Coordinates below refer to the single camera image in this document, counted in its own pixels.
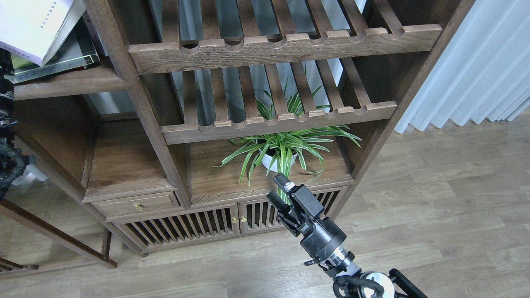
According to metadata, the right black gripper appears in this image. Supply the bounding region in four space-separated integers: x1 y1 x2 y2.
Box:
267 173 347 263

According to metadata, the black and green book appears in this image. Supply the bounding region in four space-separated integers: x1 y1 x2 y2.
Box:
4 17 101 84

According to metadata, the white and lilac book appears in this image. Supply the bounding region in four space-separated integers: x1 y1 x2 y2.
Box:
0 0 87 66

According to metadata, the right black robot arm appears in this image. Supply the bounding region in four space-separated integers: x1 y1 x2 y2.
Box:
267 173 425 298

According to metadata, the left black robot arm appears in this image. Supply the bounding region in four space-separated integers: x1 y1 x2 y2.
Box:
0 49 30 200

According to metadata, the white plant pot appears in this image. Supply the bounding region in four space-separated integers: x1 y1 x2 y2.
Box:
261 148 298 176

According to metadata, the green spider plant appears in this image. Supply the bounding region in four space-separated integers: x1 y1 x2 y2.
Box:
213 79 361 203

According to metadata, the dark wooden bookshelf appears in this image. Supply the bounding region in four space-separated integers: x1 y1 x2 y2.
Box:
14 0 475 255

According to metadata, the white curtain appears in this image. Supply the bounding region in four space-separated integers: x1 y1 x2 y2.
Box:
395 0 530 133

